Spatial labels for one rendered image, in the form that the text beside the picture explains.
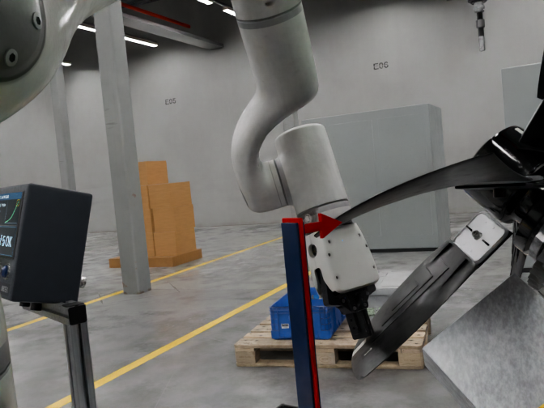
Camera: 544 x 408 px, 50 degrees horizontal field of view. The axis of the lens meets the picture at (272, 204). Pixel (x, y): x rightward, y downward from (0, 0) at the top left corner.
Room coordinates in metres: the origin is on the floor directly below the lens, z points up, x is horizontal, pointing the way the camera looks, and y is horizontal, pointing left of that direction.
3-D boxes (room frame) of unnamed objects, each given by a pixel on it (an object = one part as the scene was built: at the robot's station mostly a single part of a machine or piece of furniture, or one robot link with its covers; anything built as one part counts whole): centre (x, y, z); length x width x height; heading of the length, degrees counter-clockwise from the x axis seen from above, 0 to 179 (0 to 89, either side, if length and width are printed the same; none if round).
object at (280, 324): (4.01, -0.19, 0.25); 0.60 x 0.41 x 0.22; 161
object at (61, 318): (1.01, 0.40, 1.04); 0.24 x 0.03 x 0.03; 40
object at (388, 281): (3.85, -0.67, 0.31); 0.60 x 0.42 x 0.33; 161
